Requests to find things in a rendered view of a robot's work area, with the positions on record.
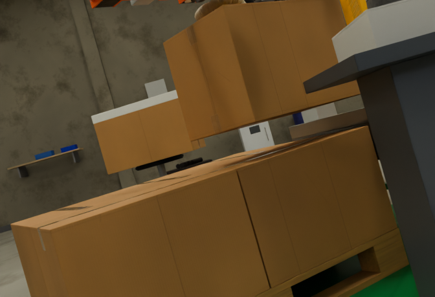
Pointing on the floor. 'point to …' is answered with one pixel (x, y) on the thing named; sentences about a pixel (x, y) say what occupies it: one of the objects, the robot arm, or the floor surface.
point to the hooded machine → (256, 136)
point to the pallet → (374, 263)
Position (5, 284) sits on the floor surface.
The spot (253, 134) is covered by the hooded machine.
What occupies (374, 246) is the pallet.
